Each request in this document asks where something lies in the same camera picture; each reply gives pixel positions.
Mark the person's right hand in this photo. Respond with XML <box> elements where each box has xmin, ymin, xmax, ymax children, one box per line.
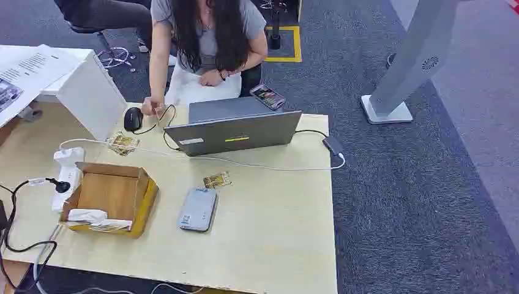
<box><xmin>141</xmin><ymin>96</ymin><xmax>166</xmax><ymax>117</ymax></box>

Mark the person's left hand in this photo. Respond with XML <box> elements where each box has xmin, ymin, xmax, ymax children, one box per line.
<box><xmin>198</xmin><ymin>68</ymin><xmax>225</xmax><ymax>88</ymax></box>

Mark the golden printed card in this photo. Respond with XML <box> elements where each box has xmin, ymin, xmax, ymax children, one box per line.
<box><xmin>106</xmin><ymin>132</ymin><xmax>141</xmax><ymax>157</ymax></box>
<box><xmin>203</xmin><ymin>171</ymin><xmax>233</xmax><ymax>190</ymax></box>

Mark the black computer mouse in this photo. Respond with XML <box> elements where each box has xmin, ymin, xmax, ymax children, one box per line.
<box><xmin>123</xmin><ymin>107</ymin><xmax>144</xmax><ymax>133</ymax></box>

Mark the seated person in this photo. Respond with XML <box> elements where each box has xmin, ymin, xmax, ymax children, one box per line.
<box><xmin>141</xmin><ymin>0</ymin><xmax>269</xmax><ymax>117</ymax></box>

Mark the smartphone with lit screen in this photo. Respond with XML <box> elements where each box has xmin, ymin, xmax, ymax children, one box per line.
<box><xmin>249</xmin><ymin>83</ymin><xmax>287</xmax><ymax>111</ymax></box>

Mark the grey laptop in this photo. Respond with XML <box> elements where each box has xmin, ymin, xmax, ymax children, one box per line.
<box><xmin>163</xmin><ymin>97</ymin><xmax>304</xmax><ymax>158</ymax></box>

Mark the office chair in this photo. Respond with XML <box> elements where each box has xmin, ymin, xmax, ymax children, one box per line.
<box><xmin>67</xmin><ymin>22</ymin><xmax>138</xmax><ymax>70</ymax></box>

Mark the black pole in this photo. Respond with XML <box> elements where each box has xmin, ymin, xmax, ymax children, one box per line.
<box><xmin>269</xmin><ymin>0</ymin><xmax>283</xmax><ymax>51</ymax></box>

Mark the wooden card box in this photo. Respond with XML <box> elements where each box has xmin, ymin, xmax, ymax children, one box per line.
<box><xmin>59</xmin><ymin>162</ymin><xmax>160</xmax><ymax>239</ymax></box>

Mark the yellow floor tape square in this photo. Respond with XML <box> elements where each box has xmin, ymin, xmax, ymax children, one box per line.
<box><xmin>264</xmin><ymin>26</ymin><xmax>304</xmax><ymax>64</ymax></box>

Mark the person on office chair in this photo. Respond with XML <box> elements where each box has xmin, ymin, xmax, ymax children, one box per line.
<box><xmin>53</xmin><ymin>0</ymin><xmax>154</xmax><ymax>53</ymax></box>

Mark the white power strip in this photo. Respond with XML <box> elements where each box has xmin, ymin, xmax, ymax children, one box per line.
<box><xmin>51</xmin><ymin>147</ymin><xmax>86</xmax><ymax>214</ymax></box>

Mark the grey card reader device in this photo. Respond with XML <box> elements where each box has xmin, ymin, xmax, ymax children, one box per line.
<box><xmin>177</xmin><ymin>187</ymin><xmax>219</xmax><ymax>234</ymax></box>

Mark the black power plug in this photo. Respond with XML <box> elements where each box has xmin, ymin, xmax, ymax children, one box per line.
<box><xmin>45</xmin><ymin>178</ymin><xmax>72</xmax><ymax>194</ymax></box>

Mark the printed paper sheet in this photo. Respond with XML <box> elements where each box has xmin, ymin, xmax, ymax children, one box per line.
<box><xmin>0</xmin><ymin>43</ymin><xmax>84</xmax><ymax>129</ymax></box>

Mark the black power adapter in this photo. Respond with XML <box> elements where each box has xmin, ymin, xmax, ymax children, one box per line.
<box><xmin>322</xmin><ymin>135</ymin><xmax>345</xmax><ymax>157</ymax></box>

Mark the grey kiosk stand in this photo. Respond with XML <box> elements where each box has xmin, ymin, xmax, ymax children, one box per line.
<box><xmin>360</xmin><ymin>0</ymin><xmax>464</xmax><ymax>126</ymax></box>

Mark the black mouse cable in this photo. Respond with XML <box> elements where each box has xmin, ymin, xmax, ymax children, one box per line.
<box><xmin>132</xmin><ymin>104</ymin><xmax>182</xmax><ymax>152</ymax></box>

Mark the black adapter cable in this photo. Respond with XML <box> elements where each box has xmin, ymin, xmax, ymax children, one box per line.
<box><xmin>294</xmin><ymin>129</ymin><xmax>330</xmax><ymax>141</ymax></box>

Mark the black power cable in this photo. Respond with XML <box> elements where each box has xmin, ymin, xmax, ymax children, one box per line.
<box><xmin>0</xmin><ymin>181</ymin><xmax>58</xmax><ymax>292</ymax></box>

